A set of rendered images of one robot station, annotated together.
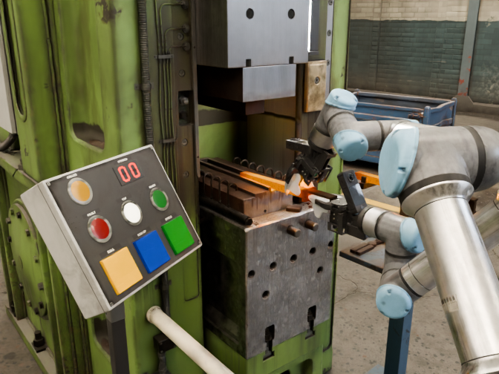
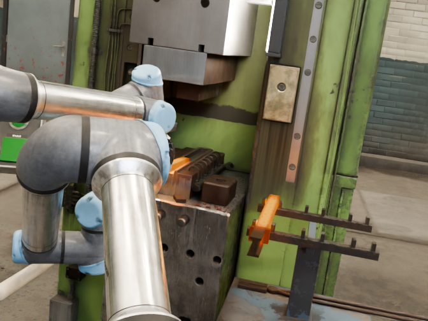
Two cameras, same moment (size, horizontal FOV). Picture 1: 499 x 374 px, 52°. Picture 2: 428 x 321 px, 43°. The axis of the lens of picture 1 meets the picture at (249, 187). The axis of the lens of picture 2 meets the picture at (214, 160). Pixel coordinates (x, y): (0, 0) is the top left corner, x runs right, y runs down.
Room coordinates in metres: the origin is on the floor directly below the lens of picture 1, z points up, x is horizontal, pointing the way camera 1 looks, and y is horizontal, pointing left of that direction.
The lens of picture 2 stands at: (0.60, -1.44, 1.40)
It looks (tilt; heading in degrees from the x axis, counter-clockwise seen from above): 12 degrees down; 52
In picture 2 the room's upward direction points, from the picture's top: 7 degrees clockwise
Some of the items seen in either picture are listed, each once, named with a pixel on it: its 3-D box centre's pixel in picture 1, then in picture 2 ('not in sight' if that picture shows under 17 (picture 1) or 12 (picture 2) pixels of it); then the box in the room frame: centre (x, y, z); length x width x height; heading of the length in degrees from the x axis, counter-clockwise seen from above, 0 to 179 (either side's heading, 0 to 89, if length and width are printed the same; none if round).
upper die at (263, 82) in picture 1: (227, 76); (193, 64); (1.66, 0.07, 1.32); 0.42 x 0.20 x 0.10; 38
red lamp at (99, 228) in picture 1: (99, 228); not in sight; (0.95, 0.30, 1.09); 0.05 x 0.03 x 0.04; 128
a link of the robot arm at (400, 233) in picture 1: (402, 233); (99, 207); (1.14, -0.37, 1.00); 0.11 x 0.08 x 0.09; 38
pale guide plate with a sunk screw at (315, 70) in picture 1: (315, 86); (281, 93); (1.79, -0.23, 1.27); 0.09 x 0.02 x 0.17; 128
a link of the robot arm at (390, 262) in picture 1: (399, 272); (88, 248); (1.12, -0.36, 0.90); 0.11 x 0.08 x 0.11; 160
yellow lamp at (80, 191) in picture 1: (80, 191); not in sight; (0.97, 0.34, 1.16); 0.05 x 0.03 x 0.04; 128
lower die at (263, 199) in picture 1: (229, 184); (181, 167); (1.66, 0.07, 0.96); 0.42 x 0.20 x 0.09; 38
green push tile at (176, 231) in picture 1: (177, 235); (14, 150); (1.11, 0.17, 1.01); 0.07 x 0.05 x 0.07; 153
